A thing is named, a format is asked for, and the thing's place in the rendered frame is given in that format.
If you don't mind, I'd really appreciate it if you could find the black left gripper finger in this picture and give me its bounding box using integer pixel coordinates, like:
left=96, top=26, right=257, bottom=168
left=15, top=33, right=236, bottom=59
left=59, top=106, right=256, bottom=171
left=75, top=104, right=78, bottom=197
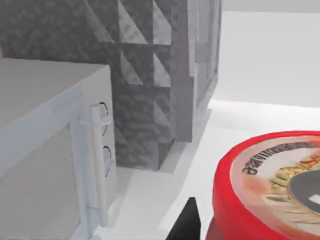
left=166, top=196, right=202, bottom=240

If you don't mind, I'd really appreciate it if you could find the red round tub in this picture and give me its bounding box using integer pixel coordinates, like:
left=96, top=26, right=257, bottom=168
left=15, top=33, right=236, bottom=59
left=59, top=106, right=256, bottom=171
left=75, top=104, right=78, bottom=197
left=205, top=129, right=320, bottom=240

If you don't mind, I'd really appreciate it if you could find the white microwave knob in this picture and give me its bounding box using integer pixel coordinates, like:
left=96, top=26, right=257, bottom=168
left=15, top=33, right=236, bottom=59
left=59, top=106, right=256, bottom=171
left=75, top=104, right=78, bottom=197
left=99, top=101, right=113, bottom=137
left=102, top=145, right=112, bottom=178

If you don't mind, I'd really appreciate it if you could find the grey cabinet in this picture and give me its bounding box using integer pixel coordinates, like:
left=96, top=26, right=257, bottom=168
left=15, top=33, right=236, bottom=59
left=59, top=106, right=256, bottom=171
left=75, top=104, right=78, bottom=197
left=0, top=0, right=223, bottom=172

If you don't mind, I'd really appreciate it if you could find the pale microwave oven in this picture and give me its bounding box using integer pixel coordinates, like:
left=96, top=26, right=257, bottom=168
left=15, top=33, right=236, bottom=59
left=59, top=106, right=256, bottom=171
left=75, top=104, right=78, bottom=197
left=0, top=57, right=119, bottom=240

